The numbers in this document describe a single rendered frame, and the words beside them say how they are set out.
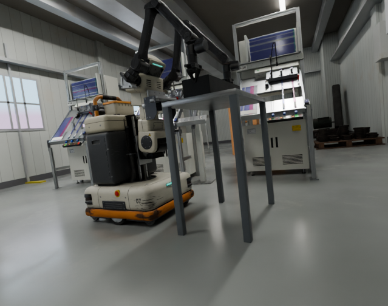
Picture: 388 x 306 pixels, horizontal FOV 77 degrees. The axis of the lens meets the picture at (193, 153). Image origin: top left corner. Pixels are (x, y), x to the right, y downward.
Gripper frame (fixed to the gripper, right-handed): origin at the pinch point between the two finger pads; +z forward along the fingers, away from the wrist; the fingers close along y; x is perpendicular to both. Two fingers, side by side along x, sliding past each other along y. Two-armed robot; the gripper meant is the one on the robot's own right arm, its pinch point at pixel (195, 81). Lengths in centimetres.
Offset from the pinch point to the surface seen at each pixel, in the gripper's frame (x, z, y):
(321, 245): -57, 90, -1
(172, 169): 18, 48, -6
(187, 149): 100, 46, 159
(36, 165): 474, 50, 171
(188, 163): 101, 65, 158
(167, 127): 17.7, 23.4, -6.4
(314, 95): -40, -80, 1012
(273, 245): -35, 89, -6
